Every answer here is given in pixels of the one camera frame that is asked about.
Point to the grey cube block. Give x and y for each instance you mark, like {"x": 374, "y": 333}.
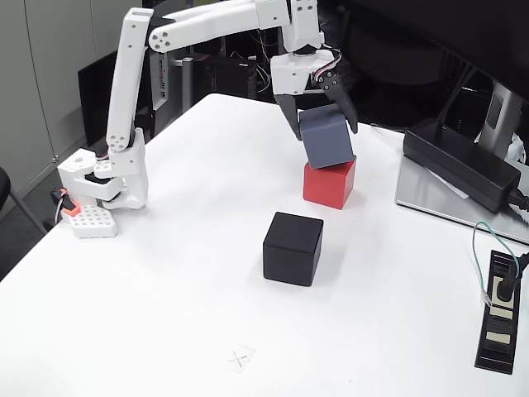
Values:
{"x": 326, "y": 136}

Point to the black cube block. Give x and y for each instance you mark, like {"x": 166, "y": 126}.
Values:
{"x": 291, "y": 252}

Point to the plastic-wrapped black bin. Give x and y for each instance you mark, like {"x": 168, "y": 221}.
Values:
{"x": 335, "y": 25}

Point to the red cube block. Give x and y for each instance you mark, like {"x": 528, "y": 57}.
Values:
{"x": 326, "y": 190}

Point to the black power adapter brick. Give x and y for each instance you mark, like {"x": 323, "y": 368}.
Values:
{"x": 454, "y": 165}

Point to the silver monitor stand neck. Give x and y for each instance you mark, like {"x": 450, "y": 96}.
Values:
{"x": 502, "y": 120}

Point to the crumpled white plastic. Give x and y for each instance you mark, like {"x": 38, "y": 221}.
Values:
{"x": 518, "y": 149}

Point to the white perforated table clamp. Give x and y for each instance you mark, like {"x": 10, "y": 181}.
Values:
{"x": 93, "y": 223}

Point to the black power plug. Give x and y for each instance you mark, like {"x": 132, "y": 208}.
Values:
{"x": 505, "y": 287}

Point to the black chair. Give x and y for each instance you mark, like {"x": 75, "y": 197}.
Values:
{"x": 3, "y": 186}

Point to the black power strip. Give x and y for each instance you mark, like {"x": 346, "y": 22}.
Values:
{"x": 496, "y": 347}

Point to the silver metal post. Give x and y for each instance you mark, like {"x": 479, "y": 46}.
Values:
{"x": 187, "y": 78}

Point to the silver monitor base plate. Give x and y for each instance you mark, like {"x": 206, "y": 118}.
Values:
{"x": 425, "y": 198}

